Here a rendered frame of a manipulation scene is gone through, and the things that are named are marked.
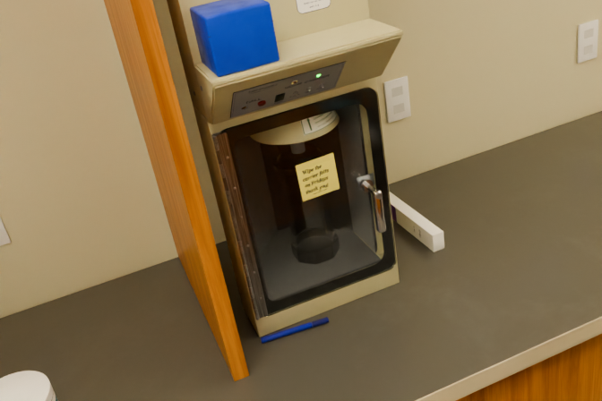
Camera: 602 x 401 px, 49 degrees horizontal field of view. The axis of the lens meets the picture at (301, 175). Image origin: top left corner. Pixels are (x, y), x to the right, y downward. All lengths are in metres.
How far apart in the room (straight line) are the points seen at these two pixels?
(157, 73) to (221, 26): 0.12
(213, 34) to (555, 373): 0.91
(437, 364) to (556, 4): 1.14
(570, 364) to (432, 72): 0.81
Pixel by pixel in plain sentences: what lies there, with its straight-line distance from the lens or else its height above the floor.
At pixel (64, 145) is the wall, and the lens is 1.55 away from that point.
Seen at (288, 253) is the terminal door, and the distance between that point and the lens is 1.25.
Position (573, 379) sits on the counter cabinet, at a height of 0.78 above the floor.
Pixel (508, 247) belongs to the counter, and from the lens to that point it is 1.52.
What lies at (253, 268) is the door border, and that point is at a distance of 1.24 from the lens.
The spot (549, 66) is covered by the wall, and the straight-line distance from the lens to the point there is 2.04.
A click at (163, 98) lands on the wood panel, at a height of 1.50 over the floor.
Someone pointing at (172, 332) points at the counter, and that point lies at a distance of 1.43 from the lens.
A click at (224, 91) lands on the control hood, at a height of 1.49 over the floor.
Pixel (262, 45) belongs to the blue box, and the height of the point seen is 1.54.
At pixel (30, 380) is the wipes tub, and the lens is 1.21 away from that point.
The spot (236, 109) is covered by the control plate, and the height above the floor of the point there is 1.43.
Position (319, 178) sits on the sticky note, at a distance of 1.21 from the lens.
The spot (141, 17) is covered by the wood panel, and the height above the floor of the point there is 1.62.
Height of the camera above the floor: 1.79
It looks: 26 degrees down
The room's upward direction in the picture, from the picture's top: 10 degrees counter-clockwise
